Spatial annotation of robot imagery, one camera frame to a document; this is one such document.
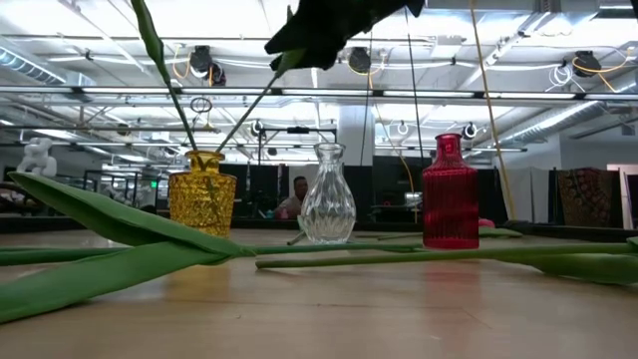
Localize black divider panel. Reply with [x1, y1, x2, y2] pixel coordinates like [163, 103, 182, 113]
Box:
[342, 156, 505, 225]
[217, 163, 291, 220]

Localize clear glass vase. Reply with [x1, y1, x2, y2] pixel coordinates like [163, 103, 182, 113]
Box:
[298, 143, 358, 246]

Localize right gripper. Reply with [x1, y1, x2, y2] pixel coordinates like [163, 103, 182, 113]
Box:
[263, 0, 428, 72]

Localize patterned brown hanging rug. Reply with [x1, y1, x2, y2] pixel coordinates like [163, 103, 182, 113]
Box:
[556, 167, 623, 228]

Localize long ceiling light rail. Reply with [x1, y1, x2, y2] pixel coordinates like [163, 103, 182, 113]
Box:
[0, 86, 638, 101]

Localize silver air duct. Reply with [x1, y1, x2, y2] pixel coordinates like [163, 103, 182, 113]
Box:
[497, 82, 638, 147]
[0, 46, 96, 89]

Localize white curtain panel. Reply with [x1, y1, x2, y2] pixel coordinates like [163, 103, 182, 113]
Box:
[501, 166, 552, 223]

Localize yellow cable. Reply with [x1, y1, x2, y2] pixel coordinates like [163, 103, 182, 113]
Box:
[468, 0, 517, 223]

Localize red glass vase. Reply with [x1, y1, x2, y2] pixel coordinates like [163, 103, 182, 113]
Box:
[422, 132, 480, 250]

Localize hanging black cable ring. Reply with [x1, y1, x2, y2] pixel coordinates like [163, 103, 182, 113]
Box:
[188, 96, 214, 115]

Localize long black cable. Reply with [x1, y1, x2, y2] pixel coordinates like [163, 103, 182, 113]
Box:
[402, 0, 426, 167]

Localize black gantry frame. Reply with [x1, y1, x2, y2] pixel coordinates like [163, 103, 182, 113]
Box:
[255, 126, 339, 166]

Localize yellow glass vase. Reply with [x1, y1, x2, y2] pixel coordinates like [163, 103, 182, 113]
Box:
[167, 150, 238, 239]

